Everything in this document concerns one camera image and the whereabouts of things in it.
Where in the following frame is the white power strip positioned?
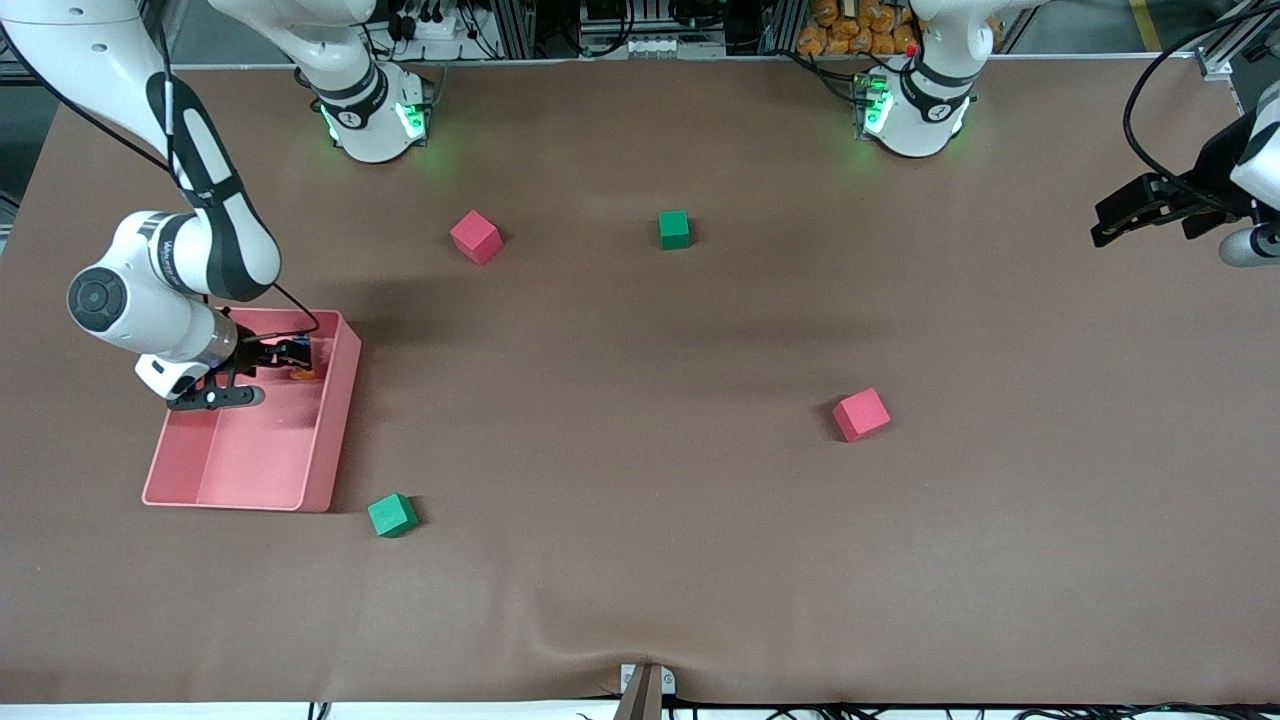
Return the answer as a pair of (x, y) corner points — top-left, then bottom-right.
(390, 0), (486, 46)

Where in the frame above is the metal table clamp bracket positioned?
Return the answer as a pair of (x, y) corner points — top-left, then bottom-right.
(620, 662), (676, 720)

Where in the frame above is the aluminium frame post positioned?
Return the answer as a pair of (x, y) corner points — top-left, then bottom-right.
(488, 0), (541, 61)
(757, 0), (801, 56)

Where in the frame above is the pink foam cube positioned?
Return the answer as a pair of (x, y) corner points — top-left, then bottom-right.
(449, 210), (504, 267)
(832, 388), (892, 443)

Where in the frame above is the pink plastic tray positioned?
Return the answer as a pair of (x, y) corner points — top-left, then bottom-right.
(141, 308), (363, 513)

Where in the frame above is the brown table cover mat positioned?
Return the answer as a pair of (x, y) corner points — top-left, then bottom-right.
(0, 55), (1280, 706)

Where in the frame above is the orange snack bags pile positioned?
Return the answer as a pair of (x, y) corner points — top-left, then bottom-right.
(797, 0), (921, 58)

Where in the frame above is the aluminium frame profile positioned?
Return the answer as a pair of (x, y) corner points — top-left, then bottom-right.
(1180, 0), (1280, 81)

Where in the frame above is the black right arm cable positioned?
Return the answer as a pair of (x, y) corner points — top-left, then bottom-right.
(0, 25), (321, 341)

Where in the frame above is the white terminal block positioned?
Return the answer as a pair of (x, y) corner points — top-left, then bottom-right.
(622, 35), (728, 59)

